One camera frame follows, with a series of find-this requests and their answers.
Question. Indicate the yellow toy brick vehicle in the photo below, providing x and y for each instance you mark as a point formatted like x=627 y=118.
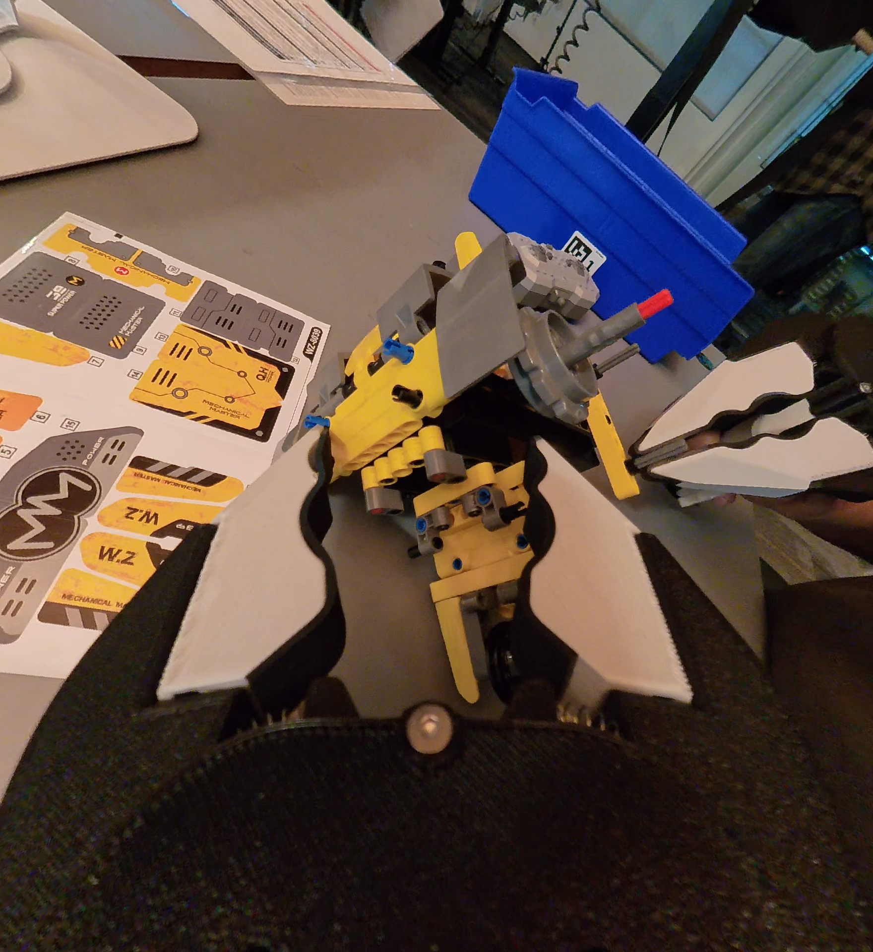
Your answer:
x=392 y=379

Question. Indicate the grey toothed toy wheel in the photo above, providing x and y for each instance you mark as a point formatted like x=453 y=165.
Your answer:
x=548 y=372

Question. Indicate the yellow and grey sticker sheet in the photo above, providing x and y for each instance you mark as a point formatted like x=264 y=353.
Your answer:
x=109 y=387

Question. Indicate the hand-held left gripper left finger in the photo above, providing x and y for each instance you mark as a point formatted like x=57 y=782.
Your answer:
x=258 y=580

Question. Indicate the person's brown clothing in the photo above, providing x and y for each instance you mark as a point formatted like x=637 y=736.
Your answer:
x=853 y=669

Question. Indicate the standing desk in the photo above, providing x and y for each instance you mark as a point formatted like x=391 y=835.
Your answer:
x=686 y=71

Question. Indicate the grey axle with red tip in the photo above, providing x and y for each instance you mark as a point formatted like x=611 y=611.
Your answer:
x=615 y=323

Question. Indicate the blue plastic bin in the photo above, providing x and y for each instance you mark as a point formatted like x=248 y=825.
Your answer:
x=593 y=171

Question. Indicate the grey toy motor block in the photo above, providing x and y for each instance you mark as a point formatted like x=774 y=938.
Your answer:
x=555 y=275

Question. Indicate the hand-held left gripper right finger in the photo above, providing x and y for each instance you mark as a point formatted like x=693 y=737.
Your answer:
x=607 y=595

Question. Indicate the white book stand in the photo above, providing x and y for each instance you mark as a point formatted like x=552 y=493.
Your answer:
x=72 y=111

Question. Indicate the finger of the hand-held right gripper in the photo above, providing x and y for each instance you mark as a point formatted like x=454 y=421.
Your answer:
x=801 y=457
x=756 y=375

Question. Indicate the laminated paper sheet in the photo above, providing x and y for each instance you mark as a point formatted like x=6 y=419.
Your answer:
x=317 y=44

